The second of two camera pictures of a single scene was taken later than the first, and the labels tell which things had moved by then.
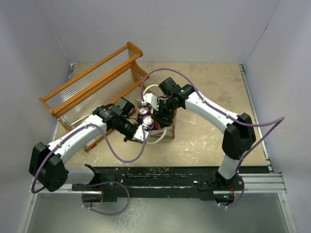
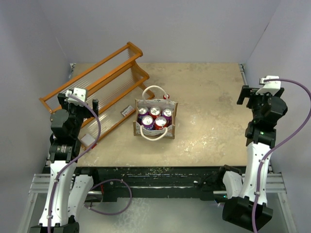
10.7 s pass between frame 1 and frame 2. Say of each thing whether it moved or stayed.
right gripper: moved
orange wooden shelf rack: stayed
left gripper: moved
